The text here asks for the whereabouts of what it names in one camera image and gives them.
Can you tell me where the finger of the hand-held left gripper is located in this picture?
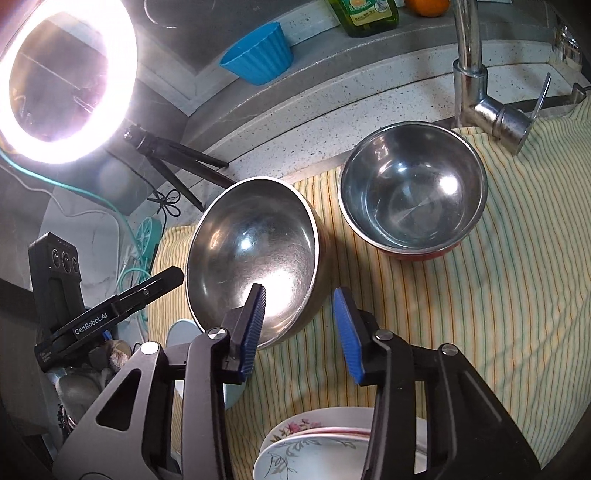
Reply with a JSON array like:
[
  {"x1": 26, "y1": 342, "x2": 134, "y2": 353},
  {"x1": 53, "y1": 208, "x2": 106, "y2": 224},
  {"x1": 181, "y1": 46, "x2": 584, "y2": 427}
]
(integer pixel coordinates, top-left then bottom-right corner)
[{"x1": 113, "y1": 266, "x2": 186, "y2": 320}]

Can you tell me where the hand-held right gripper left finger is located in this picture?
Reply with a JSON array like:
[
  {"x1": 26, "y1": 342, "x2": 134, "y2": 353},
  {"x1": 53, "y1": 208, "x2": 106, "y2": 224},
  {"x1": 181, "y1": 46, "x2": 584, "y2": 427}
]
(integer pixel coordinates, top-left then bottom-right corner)
[{"x1": 53, "y1": 284, "x2": 269, "y2": 480}]

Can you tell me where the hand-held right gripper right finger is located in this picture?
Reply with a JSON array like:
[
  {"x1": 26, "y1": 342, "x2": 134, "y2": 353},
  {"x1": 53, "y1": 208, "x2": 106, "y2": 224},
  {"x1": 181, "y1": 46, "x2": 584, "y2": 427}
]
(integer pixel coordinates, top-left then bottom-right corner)
[{"x1": 332, "y1": 287, "x2": 541, "y2": 480}]

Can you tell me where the light blue ceramic bowl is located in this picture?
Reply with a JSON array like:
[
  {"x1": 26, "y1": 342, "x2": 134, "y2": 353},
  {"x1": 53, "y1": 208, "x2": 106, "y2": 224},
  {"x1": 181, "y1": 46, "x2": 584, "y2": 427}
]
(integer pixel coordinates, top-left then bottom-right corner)
[{"x1": 166, "y1": 319, "x2": 247, "y2": 411}]

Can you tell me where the large stainless steel bowl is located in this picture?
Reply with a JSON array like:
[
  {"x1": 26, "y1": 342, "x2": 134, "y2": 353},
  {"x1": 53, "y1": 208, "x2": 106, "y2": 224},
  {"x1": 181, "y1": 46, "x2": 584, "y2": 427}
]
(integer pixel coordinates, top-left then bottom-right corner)
[{"x1": 185, "y1": 176, "x2": 331, "y2": 349}]

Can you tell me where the floral white plate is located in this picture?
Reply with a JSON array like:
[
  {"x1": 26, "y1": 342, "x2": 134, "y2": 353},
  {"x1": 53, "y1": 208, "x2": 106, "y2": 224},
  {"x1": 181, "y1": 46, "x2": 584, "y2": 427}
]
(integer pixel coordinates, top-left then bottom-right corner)
[
  {"x1": 259, "y1": 406, "x2": 437, "y2": 467},
  {"x1": 270, "y1": 425, "x2": 374, "y2": 445}
]

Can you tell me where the white plate grey leaf print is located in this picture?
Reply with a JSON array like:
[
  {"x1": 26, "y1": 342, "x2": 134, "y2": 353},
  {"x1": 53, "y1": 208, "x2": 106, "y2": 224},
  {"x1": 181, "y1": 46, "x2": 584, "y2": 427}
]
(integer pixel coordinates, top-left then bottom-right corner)
[{"x1": 253, "y1": 436, "x2": 372, "y2": 480}]

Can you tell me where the small steel bowl red outside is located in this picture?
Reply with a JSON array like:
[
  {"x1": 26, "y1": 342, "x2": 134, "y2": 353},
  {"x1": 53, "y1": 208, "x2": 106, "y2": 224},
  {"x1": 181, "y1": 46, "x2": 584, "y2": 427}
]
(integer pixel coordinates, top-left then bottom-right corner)
[{"x1": 338, "y1": 121, "x2": 489, "y2": 262}]

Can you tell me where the black tripod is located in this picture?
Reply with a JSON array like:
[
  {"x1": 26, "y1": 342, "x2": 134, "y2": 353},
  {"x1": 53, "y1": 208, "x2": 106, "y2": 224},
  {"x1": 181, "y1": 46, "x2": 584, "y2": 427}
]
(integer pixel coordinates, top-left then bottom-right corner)
[{"x1": 122, "y1": 124, "x2": 230, "y2": 210}]

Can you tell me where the yellow striped cloth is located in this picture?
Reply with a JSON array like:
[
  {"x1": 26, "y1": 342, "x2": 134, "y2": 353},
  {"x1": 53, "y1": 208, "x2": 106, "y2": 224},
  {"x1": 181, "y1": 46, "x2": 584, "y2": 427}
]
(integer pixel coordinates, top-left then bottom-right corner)
[{"x1": 148, "y1": 97, "x2": 591, "y2": 480}]

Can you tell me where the blue ribbed cup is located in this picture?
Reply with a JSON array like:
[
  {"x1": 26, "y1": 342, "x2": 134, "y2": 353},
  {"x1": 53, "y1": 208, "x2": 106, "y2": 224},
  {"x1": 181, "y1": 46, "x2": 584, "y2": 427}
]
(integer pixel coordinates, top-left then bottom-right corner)
[{"x1": 219, "y1": 21, "x2": 295, "y2": 86}]

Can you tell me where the chrome faucet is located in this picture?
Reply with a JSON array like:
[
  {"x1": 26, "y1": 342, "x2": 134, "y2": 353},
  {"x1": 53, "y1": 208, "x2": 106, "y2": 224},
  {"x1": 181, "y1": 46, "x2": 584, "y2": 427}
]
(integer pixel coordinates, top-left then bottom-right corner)
[{"x1": 450, "y1": 0, "x2": 552, "y2": 154}]

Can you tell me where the green dish soap bottle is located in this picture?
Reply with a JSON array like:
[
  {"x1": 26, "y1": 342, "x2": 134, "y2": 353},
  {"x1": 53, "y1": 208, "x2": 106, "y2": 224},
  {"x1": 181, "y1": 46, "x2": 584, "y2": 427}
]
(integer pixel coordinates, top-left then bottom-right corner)
[{"x1": 329, "y1": 0, "x2": 400, "y2": 38}]

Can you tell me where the orange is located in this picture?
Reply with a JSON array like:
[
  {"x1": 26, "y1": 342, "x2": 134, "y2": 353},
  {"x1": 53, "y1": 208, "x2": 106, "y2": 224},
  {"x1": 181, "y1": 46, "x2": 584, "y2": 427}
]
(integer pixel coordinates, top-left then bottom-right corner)
[{"x1": 405, "y1": 0, "x2": 451, "y2": 18}]

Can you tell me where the white cable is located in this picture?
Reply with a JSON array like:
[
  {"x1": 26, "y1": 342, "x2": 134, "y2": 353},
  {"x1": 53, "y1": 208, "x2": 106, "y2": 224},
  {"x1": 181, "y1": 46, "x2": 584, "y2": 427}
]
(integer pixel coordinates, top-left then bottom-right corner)
[{"x1": 23, "y1": 185, "x2": 127, "y2": 278}]

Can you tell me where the black ring light cable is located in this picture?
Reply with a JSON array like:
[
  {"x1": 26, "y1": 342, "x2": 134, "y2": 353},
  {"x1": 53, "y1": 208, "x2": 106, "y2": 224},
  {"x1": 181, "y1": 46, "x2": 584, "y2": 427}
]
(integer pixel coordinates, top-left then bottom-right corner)
[{"x1": 147, "y1": 188, "x2": 182, "y2": 216}]

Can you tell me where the teal hose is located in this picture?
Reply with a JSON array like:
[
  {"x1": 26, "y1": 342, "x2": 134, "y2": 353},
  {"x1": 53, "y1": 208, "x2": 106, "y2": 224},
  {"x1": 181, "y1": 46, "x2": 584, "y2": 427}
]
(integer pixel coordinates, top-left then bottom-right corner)
[{"x1": 0, "y1": 148, "x2": 162, "y2": 333}]

